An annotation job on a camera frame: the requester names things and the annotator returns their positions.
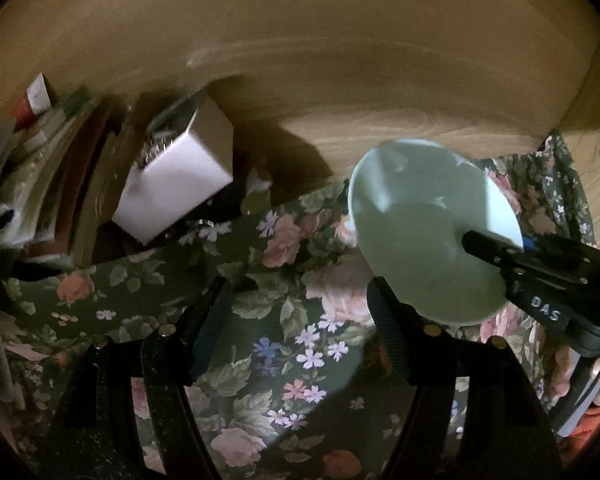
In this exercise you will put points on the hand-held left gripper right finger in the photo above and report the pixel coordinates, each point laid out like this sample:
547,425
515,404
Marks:
390,330

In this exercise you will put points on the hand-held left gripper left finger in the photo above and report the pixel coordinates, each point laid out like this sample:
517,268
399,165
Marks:
210,320

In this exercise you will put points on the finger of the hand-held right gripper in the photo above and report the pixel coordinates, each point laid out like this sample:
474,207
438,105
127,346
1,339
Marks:
485,247

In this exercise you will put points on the light green plate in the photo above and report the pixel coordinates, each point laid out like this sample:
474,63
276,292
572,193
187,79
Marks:
420,240

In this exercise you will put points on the person's right forearm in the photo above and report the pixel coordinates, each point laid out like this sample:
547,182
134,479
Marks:
582,430

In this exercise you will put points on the floral tablecloth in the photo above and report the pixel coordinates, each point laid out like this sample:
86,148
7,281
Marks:
280,360

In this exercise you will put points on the white cardboard box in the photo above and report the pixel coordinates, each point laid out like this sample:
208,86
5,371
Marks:
175,190

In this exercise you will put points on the row of books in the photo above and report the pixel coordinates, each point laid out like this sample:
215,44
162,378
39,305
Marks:
55,170

